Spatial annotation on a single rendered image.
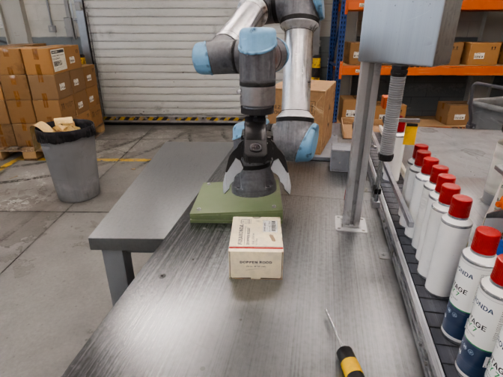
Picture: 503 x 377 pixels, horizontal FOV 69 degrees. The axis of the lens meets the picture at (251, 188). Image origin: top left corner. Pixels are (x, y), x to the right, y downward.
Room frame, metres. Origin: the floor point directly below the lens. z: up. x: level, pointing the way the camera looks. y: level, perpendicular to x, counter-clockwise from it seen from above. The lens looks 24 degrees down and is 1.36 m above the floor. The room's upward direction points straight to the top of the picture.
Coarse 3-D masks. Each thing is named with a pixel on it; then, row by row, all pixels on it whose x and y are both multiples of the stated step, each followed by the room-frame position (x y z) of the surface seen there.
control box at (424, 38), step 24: (384, 0) 0.85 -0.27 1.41; (408, 0) 0.81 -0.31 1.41; (432, 0) 0.78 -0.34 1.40; (456, 0) 0.80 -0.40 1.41; (384, 24) 0.84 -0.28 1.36; (408, 24) 0.81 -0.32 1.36; (432, 24) 0.77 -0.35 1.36; (456, 24) 0.82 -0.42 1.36; (360, 48) 0.88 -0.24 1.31; (384, 48) 0.84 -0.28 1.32; (408, 48) 0.80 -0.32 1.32; (432, 48) 0.77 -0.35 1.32
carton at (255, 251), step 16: (240, 224) 0.80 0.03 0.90; (256, 224) 0.80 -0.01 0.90; (272, 224) 0.80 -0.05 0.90; (240, 240) 0.73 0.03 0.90; (256, 240) 0.73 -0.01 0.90; (272, 240) 0.73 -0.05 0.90; (240, 256) 0.68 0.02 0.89; (256, 256) 0.68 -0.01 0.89; (272, 256) 0.68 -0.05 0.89; (240, 272) 0.68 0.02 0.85; (256, 272) 0.68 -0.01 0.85; (272, 272) 0.68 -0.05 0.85
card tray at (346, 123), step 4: (344, 120) 2.09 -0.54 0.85; (348, 120) 2.09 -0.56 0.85; (352, 120) 2.09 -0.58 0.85; (376, 120) 2.06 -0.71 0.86; (380, 120) 2.06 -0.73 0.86; (344, 124) 2.08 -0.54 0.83; (348, 124) 2.08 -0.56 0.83; (352, 124) 2.08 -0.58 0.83; (376, 124) 2.06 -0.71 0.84; (380, 124) 2.06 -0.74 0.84; (344, 128) 2.00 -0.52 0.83; (348, 128) 2.00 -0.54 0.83; (352, 128) 2.00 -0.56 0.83; (376, 128) 2.00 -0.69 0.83; (344, 132) 1.91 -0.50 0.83; (348, 132) 1.91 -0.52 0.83; (352, 132) 1.91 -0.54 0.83; (344, 136) 1.83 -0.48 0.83; (348, 136) 1.83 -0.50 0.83
